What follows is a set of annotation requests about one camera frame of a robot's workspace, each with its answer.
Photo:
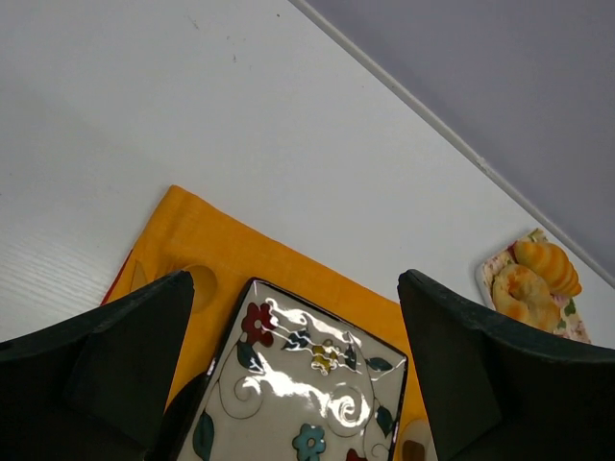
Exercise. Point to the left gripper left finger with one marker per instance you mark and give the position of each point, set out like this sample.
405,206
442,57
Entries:
95,387

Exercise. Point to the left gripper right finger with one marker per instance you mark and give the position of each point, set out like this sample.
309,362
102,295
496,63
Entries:
497,389

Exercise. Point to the twisted knot bread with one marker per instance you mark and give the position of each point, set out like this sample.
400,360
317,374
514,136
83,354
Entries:
521,295

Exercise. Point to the striped croissant bread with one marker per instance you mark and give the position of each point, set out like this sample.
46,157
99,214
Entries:
550,263

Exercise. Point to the small metal cup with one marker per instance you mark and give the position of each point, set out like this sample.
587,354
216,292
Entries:
416,442

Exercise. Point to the orange cloth placemat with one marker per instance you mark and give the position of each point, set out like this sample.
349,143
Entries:
185,230

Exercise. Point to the square floral ceramic plate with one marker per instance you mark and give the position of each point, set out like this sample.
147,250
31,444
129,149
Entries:
292,381

